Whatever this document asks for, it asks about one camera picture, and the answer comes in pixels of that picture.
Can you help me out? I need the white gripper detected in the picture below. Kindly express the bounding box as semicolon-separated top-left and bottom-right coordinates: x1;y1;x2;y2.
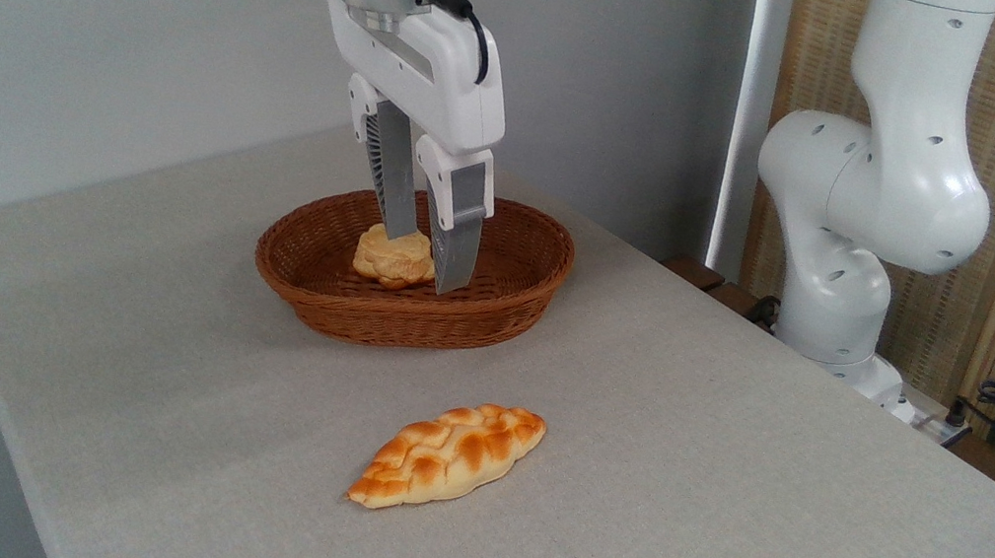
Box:
277;0;528;303

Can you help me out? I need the long braided bread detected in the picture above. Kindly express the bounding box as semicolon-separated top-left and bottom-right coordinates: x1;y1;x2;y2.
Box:
342;383;550;535

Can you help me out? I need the small round pastry bread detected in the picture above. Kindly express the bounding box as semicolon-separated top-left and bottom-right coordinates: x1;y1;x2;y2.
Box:
348;219;445;298

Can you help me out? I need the brown wicker basket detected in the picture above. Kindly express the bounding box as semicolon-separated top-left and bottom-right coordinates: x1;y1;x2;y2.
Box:
244;163;582;375

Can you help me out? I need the brown wooden block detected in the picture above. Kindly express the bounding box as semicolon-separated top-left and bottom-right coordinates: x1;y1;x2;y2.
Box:
703;278;784;330

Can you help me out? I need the white vertical pole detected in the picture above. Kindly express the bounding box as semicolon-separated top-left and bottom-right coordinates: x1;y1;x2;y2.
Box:
702;0;794;285

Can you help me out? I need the white power strip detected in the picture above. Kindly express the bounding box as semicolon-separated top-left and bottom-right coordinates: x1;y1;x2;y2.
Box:
903;402;976;453

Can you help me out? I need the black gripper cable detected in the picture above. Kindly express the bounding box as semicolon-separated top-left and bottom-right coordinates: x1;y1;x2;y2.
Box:
408;0;501;87

